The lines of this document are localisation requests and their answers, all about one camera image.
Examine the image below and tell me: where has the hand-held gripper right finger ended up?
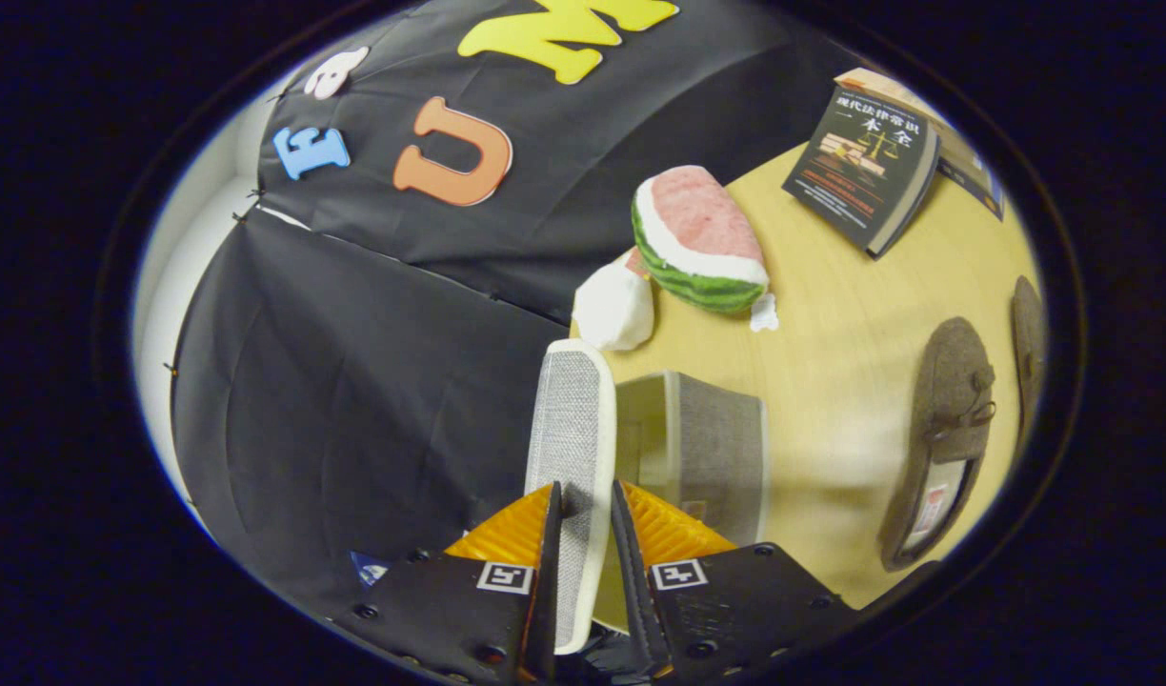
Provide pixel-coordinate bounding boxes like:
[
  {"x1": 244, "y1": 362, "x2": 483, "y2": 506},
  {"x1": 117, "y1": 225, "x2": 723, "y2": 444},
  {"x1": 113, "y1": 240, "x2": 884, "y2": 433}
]
[{"x1": 610, "y1": 479, "x2": 865, "y2": 685}]

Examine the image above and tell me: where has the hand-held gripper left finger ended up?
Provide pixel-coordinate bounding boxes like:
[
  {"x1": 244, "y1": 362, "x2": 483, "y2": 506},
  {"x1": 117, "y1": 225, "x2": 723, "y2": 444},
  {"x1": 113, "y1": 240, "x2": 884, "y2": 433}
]
[{"x1": 333, "y1": 481, "x2": 563, "y2": 686}]

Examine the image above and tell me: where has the brown fuzzy shoe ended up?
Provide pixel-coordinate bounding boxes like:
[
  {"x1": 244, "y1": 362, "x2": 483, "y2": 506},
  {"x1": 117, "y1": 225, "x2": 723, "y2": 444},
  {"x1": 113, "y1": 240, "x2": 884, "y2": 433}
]
[
  {"x1": 1010, "y1": 276, "x2": 1049, "y2": 458},
  {"x1": 876, "y1": 316, "x2": 998, "y2": 573}
]

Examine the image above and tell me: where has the white plush toy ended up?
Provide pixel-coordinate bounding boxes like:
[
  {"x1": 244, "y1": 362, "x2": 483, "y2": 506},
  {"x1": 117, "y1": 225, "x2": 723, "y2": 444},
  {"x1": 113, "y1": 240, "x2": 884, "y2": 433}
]
[{"x1": 572, "y1": 251, "x2": 656, "y2": 353}]

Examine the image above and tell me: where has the watermelon slice plush toy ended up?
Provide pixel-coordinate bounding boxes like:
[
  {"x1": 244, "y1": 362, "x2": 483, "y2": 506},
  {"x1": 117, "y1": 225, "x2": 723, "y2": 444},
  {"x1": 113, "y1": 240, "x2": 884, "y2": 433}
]
[{"x1": 631, "y1": 165, "x2": 780, "y2": 333}]

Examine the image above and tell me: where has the black cover book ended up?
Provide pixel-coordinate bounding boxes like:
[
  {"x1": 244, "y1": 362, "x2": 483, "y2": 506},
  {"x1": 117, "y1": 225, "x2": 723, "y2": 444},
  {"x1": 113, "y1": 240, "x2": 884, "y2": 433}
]
[{"x1": 781, "y1": 86, "x2": 942, "y2": 260}]

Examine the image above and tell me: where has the blue cover book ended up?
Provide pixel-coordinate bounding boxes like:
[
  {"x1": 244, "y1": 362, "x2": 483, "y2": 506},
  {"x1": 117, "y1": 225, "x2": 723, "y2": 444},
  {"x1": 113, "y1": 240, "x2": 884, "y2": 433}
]
[{"x1": 935, "y1": 143, "x2": 1008, "y2": 222}]

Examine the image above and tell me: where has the tan cover book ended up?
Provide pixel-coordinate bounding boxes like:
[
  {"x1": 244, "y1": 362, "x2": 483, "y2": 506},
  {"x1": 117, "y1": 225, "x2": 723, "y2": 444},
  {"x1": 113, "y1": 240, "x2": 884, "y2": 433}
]
[{"x1": 835, "y1": 67, "x2": 965, "y2": 144}]

